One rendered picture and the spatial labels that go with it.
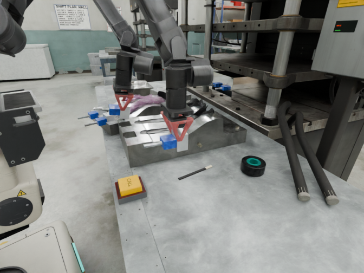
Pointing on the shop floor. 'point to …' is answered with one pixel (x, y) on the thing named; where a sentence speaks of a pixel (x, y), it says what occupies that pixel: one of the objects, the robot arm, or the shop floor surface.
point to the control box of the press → (340, 69)
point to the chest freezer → (27, 63)
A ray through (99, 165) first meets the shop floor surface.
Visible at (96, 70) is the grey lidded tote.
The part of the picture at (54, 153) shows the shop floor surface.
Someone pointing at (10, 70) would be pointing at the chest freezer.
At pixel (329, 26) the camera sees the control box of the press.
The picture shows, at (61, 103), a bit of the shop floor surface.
